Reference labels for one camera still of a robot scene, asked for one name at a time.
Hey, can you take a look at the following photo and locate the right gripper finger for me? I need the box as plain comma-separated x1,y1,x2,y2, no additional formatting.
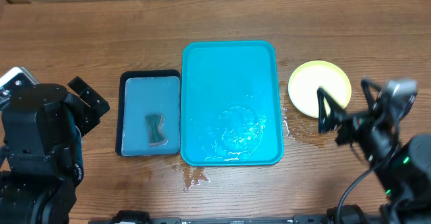
317,87,346,133
361,79,384,112

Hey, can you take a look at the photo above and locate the yellow-green plate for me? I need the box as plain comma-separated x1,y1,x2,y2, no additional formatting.
288,61,352,118

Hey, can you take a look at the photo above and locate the dark green sponge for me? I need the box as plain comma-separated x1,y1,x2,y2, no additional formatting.
145,114,167,147

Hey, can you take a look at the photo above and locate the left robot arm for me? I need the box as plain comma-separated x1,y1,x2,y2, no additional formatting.
1,76,110,224

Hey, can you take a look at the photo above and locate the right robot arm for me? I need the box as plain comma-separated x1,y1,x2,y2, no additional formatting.
317,79,430,223

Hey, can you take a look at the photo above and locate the small dark blue tray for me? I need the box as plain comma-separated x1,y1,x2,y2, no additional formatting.
115,69,181,157

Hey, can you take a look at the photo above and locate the large teal serving tray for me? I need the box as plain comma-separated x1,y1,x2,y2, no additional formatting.
180,40,284,167

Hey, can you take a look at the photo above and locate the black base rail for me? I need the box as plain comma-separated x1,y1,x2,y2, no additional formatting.
88,210,388,224

